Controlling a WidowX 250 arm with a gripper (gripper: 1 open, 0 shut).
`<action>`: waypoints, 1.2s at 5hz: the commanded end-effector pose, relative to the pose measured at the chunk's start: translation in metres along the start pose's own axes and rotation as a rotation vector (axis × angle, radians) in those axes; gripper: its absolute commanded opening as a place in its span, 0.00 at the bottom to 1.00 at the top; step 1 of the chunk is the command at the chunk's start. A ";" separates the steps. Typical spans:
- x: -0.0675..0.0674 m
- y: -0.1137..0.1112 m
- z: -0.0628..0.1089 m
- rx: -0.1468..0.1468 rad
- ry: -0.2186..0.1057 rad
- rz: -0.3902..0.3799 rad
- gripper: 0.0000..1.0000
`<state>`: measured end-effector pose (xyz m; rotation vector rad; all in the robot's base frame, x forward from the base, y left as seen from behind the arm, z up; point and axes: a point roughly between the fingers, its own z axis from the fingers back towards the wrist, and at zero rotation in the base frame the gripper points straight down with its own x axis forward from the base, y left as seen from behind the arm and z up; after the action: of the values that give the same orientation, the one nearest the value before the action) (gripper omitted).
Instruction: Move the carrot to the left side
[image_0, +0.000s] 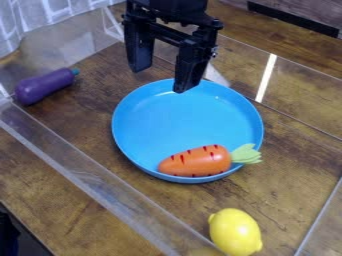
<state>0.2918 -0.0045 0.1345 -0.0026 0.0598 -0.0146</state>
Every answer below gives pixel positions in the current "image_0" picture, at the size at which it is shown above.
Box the purple toy eggplant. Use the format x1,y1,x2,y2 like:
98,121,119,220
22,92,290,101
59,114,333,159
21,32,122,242
15,68,81,105

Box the orange toy carrot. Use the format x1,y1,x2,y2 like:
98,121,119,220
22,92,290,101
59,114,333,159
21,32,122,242
158,144,262,177

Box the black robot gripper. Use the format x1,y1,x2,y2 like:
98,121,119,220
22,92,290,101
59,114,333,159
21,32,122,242
123,0,224,93

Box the blue plastic plate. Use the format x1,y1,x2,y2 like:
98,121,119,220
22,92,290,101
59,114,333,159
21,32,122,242
113,79,265,184

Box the white curtain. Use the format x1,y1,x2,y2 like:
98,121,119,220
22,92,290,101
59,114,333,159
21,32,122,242
0,0,126,58

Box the clear acrylic enclosure wall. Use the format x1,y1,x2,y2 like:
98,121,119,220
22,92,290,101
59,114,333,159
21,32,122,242
0,3,342,256

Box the yellow toy lemon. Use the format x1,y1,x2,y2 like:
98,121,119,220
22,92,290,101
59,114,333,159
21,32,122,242
209,208,264,256

